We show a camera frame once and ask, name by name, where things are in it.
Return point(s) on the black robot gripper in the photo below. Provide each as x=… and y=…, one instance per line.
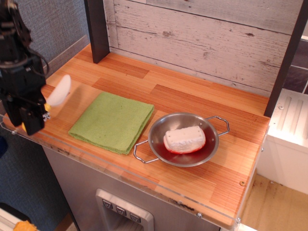
x=22, y=80

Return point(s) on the yellow handled toy knife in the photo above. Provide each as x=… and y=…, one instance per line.
x=56, y=98

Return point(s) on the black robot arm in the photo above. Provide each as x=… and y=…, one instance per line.
x=15, y=38

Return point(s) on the green folded cloth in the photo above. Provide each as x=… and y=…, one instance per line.
x=112, y=122

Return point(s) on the clear acrylic table guard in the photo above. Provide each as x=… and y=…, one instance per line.
x=213, y=191

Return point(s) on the grey toy fridge cabinet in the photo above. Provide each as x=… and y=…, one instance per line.
x=79, y=183

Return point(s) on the orange object bottom left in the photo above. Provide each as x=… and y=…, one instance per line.
x=24, y=226

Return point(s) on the silver dispenser button panel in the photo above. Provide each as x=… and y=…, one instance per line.
x=120, y=215

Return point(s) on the white red toy food piece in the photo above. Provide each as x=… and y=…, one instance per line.
x=184, y=140

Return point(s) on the white toy sink unit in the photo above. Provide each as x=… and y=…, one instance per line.
x=284, y=155

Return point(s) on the silver metal bowl with handles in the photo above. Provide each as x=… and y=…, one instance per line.
x=182, y=120

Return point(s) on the dark right shelf post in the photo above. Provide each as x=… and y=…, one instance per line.
x=288, y=58

